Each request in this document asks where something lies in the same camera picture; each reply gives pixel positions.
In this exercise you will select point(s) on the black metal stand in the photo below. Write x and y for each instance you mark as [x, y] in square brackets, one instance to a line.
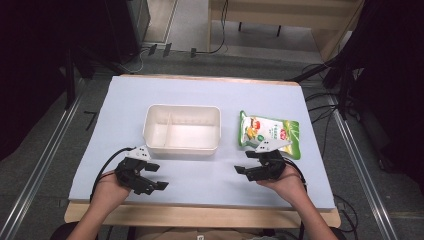
[336, 80]

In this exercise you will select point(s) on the person's left hand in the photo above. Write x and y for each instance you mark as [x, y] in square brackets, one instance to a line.
[108, 190]

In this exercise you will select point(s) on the light blue table mat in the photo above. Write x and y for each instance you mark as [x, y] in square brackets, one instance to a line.
[200, 90]

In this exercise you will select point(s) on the black cabinet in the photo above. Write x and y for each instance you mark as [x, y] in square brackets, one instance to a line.
[126, 26]

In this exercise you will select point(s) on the metal floor rail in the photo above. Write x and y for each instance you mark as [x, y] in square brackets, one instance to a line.
[40, 166]
[363, 166]

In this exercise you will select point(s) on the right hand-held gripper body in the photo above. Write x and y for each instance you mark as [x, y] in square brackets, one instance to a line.
[270, 166]

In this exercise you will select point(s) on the person's right hand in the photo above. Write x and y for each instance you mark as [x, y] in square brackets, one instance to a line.
[290, 186]

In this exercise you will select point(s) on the light wooden desk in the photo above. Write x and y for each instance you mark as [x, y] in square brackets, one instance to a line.
[283, 13]

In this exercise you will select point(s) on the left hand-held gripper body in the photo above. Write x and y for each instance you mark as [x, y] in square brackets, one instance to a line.
[131, 173]

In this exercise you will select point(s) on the white plastic container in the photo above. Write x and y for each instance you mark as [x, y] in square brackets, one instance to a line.
[183, 136]

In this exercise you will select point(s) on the green food pouch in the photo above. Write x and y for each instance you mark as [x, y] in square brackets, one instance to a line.
[266, 131]

